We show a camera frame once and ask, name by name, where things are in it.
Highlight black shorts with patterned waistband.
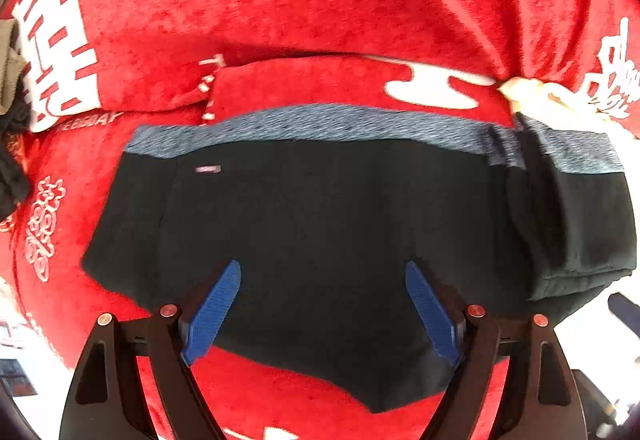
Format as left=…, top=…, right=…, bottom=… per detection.
left=82, top=104, right=637, bottom=412

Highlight red sofa cover with characters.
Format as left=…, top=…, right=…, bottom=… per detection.
left=1, top=0, right=639, bottom=439

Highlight cream garment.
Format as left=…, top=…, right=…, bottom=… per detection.
left=498, top=78, right=639, bottom=140

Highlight olive grey folded garment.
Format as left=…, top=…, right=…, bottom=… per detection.
left=0, top=19, right=27, bottom=115

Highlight dark crumpled garment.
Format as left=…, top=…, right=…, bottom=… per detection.
left=0, top=97, right=32, bottom=220

